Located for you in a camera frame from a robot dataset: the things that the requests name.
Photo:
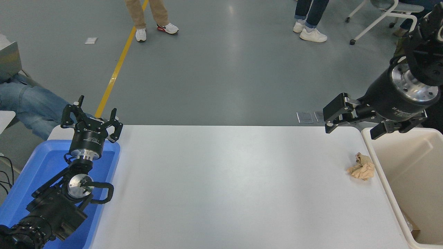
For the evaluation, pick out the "blue plastic tray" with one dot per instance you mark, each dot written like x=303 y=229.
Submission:
x=38 y=166

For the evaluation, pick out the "tan paper ball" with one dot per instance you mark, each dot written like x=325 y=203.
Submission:
x=362 y=168

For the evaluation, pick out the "metal floor plate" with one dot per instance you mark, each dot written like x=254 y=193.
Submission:
x=305 y=117
x=319 y=116

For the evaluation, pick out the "grey laptop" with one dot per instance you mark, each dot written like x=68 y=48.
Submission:
x=8 y=62

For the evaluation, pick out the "seated person with laptop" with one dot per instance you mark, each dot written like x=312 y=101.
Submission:
x=31 y=103

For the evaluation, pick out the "person in tan trousers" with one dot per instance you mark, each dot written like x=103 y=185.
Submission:
x=138 y=14

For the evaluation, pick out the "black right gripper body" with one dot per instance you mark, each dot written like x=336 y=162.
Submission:
x=384 y=100

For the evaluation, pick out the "large pale plastic bin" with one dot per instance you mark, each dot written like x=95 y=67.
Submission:
x=412 y=166

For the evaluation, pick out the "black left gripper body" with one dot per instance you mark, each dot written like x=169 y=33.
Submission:
x=89 y=138

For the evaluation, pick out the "white wheeled chair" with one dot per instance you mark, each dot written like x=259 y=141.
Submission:
x=391 y=10

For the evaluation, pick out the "person on white chair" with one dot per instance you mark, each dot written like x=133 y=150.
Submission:
x=408 y=23

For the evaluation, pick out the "white board corner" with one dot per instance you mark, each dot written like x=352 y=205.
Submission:
x=5 y=119

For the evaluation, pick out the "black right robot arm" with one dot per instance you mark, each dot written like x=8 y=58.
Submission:
x=424 y=55

